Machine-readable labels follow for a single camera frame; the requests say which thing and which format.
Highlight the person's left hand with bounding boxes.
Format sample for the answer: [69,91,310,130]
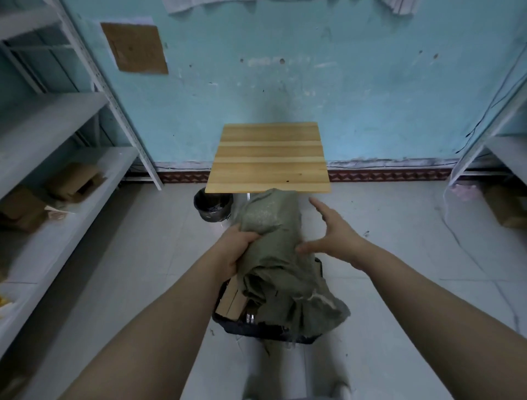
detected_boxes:
[208,225,262,285]

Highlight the person's right hand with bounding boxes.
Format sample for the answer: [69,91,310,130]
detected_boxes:
[296,197,371,271]

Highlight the green woven sack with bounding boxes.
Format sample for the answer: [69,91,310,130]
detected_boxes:
[229,188,351,341]

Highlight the person's left forearm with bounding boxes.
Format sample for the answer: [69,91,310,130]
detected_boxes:
[58,255,233,400]

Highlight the person's right forearm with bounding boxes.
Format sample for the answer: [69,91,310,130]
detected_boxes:
[356,241,527,400]

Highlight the black bucket with bag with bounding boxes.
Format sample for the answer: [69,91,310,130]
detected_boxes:
[194,187,234,223]

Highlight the light wooden blocks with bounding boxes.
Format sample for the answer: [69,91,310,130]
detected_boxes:
[216,277,249,321]

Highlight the small wooden table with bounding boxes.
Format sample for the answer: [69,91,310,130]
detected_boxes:
[204,122,332,202]

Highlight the black fabric bag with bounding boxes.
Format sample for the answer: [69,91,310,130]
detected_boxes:
[212,257,327,346]

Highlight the pink plastic bag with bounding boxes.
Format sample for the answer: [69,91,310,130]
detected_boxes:
[450,184,479,202]

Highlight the brown cardboard box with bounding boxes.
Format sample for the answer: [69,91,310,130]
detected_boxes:
[45,162,107,203]
[0,186,49,232]
[483,185,527,230]

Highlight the white metal shelving unit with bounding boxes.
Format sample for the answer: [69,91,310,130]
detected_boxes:
[0,0,164,363]
[449,80,527,188]

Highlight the brown cardboard sheet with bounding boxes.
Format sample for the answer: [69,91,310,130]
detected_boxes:
[100,22,169,75]

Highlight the black wall cable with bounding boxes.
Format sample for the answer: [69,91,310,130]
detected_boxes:
[465,49,527,138]

